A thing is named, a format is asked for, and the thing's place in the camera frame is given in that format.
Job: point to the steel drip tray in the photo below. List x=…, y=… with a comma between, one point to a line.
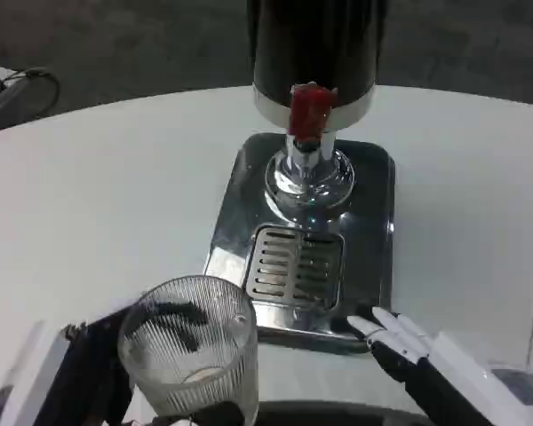
x=373, y=248

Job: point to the grey device box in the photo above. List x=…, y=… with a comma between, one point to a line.
x=0, y=84

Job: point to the clear ribbed glass cup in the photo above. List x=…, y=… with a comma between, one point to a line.
x=191, y=368

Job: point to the black cylindrical drink dispenser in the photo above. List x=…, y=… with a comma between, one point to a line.
x=315, y=40

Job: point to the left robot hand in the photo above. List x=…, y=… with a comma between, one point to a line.
x=84, y=368

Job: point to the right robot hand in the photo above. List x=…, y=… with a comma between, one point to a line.
x=444, y=381

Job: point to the slotted steel drain grid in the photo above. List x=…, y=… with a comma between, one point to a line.
x=275, y=262

